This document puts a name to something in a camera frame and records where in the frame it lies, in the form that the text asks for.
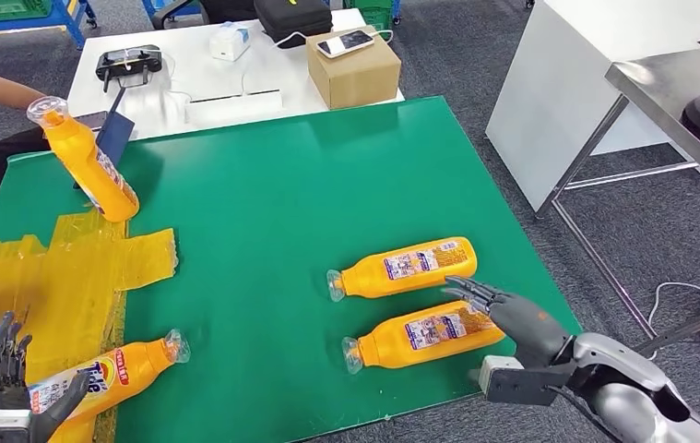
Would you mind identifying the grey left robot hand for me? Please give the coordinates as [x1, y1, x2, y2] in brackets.
[0, 311, 92, 443]

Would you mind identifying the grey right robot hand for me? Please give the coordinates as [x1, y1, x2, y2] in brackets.
[443, 275, 575, 370]

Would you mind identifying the orange detergent bottle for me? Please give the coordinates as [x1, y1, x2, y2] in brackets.
[25, 95, 142, 224]
[326, 235, 480, 305]
[27, 328, 193, 430]
[341, 298, 508, 376]

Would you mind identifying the dark handheld phone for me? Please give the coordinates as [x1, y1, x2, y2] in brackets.
[77, 111, 110, 132]

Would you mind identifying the yellow tape patch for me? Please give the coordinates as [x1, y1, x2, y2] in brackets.
[0, 210, 179, 443]

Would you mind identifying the white cabinet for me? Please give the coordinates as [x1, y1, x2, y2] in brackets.
[484, 0, 700, 214]

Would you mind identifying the navy blue folded stand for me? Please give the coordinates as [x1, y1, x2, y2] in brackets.
[74, 86, 137, 191]

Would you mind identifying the stainless steel table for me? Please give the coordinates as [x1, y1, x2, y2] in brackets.
[535, 37, 700, 360]

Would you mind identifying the brown cardboard box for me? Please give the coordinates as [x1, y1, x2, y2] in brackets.
[305, 25, 404, 112]

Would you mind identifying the black remote controller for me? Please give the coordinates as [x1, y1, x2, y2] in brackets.
[94, 42, 164, 95]

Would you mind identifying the green plastic crate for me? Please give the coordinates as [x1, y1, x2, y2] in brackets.
[345, 0, 397, 32]
[0, 0, 55, 23]

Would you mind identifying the white smartphone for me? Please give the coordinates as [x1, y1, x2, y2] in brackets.
[315, 28, 377, 61]

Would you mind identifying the long white flat box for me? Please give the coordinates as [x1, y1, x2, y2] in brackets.
[184, 89, 285, 130]

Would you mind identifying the white table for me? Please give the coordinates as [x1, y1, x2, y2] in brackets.
[66, 8, 407, 144]

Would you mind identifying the black zip case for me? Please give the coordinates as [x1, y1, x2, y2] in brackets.
[253, 0, 335, 50]

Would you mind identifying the small white blue box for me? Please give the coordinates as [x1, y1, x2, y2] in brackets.
[208, 20, 253, 63]

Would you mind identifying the black office chair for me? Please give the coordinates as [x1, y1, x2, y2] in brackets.
[148, 0, 260, 31]

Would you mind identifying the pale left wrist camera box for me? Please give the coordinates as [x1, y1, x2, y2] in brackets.
[0, 409, 33, 443]

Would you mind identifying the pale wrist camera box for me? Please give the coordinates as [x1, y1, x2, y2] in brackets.
[477, 354, 577, 409]
[0, 409, 33, 443]

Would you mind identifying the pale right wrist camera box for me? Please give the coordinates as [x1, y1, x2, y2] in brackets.
[477, 354, 577, 409]

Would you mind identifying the white floor cable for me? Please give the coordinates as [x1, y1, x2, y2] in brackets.
[646, 280, 700, 344]

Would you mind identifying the white phone cable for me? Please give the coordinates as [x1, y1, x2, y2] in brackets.
[273, 28, 396, 50]

